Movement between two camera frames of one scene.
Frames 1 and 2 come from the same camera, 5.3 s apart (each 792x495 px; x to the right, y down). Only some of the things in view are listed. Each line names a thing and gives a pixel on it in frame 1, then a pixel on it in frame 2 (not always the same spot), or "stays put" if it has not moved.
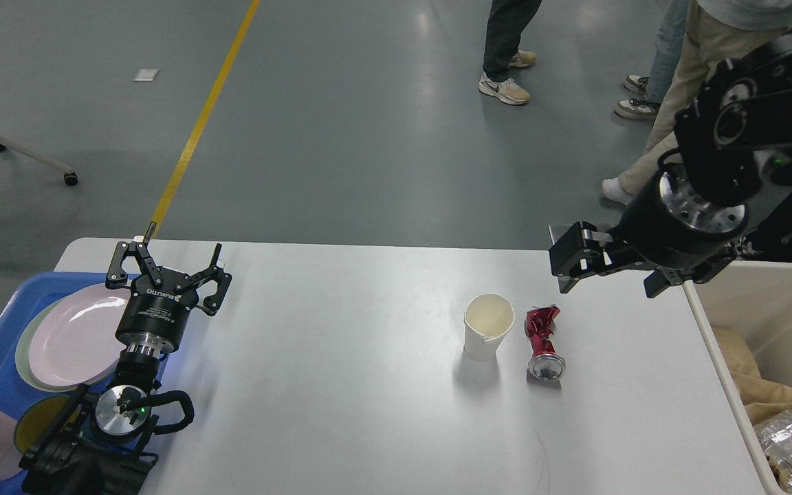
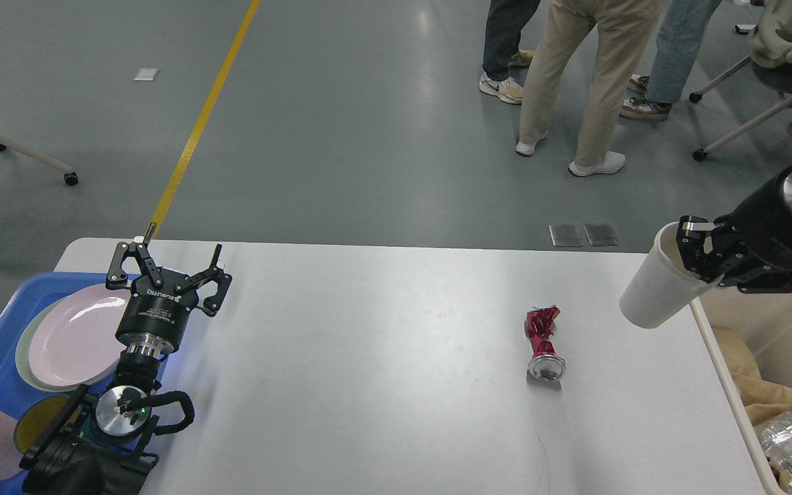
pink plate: x=76 y=336 stays put
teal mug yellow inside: x=38 y=417 stays put
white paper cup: x=488 y=317 -> x=663 y=287
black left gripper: x=163 y=310 stays put
